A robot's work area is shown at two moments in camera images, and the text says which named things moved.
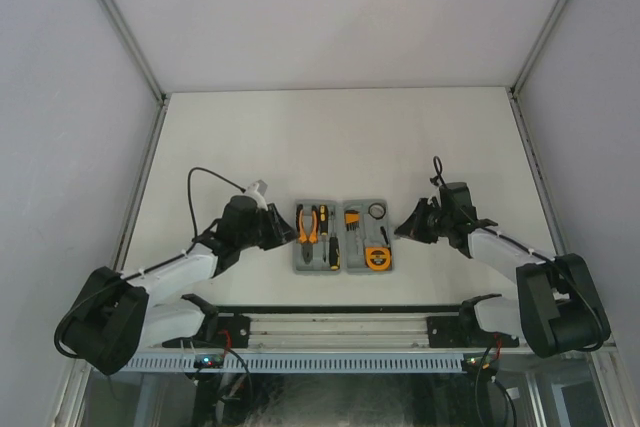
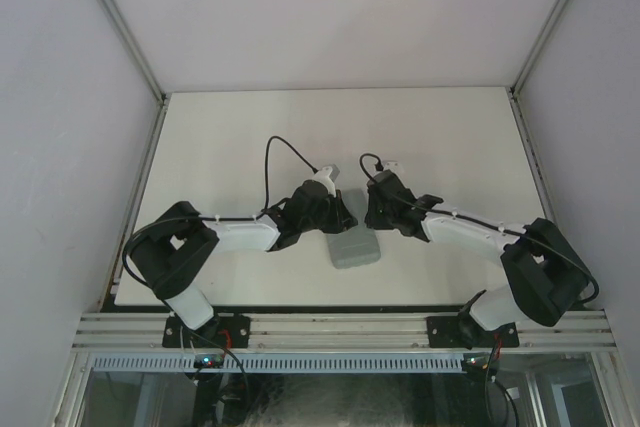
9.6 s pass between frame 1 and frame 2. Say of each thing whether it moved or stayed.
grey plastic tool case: moved
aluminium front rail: stayed
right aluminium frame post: stayed
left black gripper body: moved
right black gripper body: moved
